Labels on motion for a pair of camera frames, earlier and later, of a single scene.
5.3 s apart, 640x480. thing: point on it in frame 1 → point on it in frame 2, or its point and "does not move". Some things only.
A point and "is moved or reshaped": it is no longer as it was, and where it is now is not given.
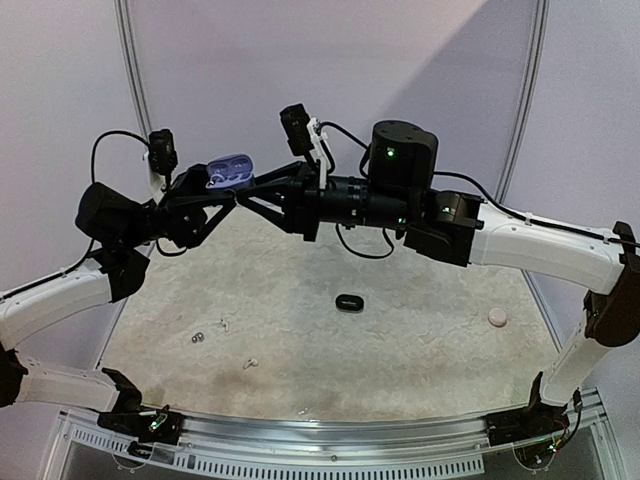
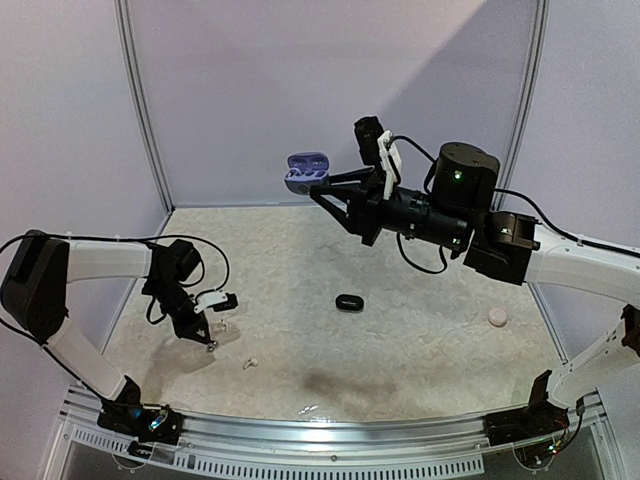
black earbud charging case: [349, 303] does not move
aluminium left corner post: [126, 30] does not move
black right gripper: [306, 203] → [365, 209]
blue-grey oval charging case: [230, 171] is moved or reshaped
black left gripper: [183, 215] → [201, 322]
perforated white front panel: [274, 469] does not move
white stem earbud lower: [252, 361] does not move
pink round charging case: [497, 317] does not move
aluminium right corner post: [524, 120] does not move
